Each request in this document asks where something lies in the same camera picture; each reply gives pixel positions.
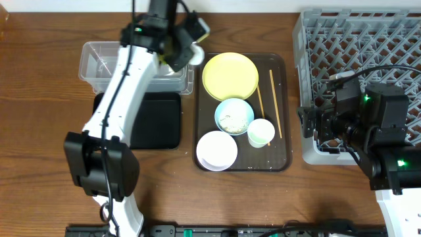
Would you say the grey dishwasher rack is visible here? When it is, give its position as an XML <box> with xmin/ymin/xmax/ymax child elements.
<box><xmin>293</xmin><ymin>9</ymin><xmax>420</xmax><ymax>165</ymax></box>

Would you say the white napkin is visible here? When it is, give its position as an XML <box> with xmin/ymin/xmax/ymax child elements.
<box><xmin>188</xmin><ymin>43</ymin><xmax>205</xmax><ymax>66</ymax></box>

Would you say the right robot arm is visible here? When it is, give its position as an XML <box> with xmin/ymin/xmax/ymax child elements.
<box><xmin>297</xmin><ymin>70</ymin><xmax>420</xmax><ymax>236</ymax></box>

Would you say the wooden chopstick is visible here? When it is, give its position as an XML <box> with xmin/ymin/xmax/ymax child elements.
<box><xmin>269</xmin><ymin>69</ymin><xmax>283</xmax><ymax>139</ymax></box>
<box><xmin>257</xmin><ymin>86</ymin><xmax>271</xmax><ymax>146</ymax></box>

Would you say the left wooden chopstick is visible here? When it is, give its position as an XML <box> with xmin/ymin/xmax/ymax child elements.
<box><xmin>257</xmin><ymin>86</ymin><xmax>271</xmax><ymax>146</ymax></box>

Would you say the right wooden chopstick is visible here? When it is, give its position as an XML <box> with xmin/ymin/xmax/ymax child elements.
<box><xmin>269</xmin><ymin>69</ymin><xmax>283</xmax><ymax>139</ymax></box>

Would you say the clear plastic bin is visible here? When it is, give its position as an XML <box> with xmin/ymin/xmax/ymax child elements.
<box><xmin>79</xmin><ymin>41</ymin><xmax>195</xmax><ymax>95</ymax></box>

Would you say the pale green cup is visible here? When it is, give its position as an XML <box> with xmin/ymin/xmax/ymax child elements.
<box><xmin>247</xmin><ymin>118</ymin><xmax>275</xmax><ymax>148</ymax></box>

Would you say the yellow plate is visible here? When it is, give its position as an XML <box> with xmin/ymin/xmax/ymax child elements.
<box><xmin>202</xmin><ymin>52</ymin><xmax>259</xmax><ymax>101</ymax></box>

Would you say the black plastic tray bin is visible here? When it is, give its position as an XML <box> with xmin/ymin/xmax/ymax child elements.
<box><xmin>93</xmin><ymin>92</ymin><xmax>182</xmax><ymax>150</ymax></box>

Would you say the light blue bowl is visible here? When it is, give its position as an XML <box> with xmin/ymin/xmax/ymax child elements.
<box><xmin>214</xmin><ymin>98</ymin><xmax>255</xmax><ymax>136</ymax></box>

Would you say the dark brown serving tray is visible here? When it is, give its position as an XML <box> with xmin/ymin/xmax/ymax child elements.
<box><xmin>193</xmin><ymin>53</ymin><xmax>292</xmax><ymax>172</ymax></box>

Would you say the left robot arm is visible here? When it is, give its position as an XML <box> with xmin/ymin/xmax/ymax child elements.
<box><xmin>63</xmin><ymin>0</ymin><xmax>210</xmax><ymax>236</ymax></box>

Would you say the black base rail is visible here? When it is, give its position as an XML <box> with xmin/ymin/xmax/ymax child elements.
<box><xmin>64</xmin><ymin>224</ymin><xmax>389</xmax><ymax>237</ymax></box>

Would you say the white bowl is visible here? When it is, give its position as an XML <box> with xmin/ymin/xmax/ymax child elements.
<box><xmin>196</xmin><ymin>131</ymin><xmax>238</xmax><ymax>172</ymax></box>

